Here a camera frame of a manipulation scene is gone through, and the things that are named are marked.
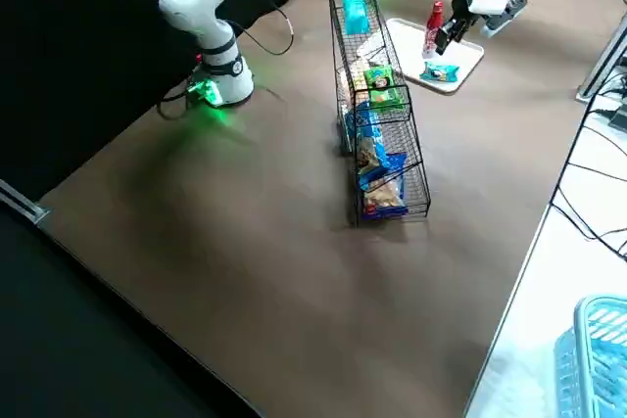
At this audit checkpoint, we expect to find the blue snack packet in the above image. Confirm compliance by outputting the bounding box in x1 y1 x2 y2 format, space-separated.
341 103 385 146

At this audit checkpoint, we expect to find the teal snack packet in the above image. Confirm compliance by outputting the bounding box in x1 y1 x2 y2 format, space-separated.
341 0 370 36

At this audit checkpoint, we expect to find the green snack packet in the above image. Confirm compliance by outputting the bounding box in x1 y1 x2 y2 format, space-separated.
364 65 410 113

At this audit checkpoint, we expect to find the white rectangular tray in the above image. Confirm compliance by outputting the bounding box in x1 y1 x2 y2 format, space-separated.
385 17 486 97

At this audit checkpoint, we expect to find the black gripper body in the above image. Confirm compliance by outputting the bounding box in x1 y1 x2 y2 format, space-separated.
446 0 479 30

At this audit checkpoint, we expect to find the blue cookie packet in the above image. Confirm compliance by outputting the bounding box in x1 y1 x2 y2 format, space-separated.
355 136 410 191
362 176 410 221

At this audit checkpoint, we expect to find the aluminium frame post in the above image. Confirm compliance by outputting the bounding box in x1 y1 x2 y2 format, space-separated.
0 177 52 228
575 11 627 105

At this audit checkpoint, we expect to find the orange beige snack packet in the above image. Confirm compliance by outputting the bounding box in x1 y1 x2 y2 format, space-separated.
348 59 370 97

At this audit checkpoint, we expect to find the black wire basket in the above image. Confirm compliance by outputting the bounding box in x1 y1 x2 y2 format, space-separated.
326 0 433 230

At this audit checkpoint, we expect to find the teal chips packet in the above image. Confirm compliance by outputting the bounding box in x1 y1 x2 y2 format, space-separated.
420 60 463 85

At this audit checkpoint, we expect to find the red cola bottle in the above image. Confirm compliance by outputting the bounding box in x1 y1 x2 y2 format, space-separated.
421 0 447 60

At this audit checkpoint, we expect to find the white side table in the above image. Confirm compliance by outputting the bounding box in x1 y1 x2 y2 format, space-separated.
462 11 627 418

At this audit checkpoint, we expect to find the white cartoon snack packet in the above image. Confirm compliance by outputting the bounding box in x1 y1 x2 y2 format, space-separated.
356 33 394 62

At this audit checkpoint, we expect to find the light blue plastic basket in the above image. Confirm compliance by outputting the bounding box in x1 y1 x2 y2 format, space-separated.
553 294 627 418

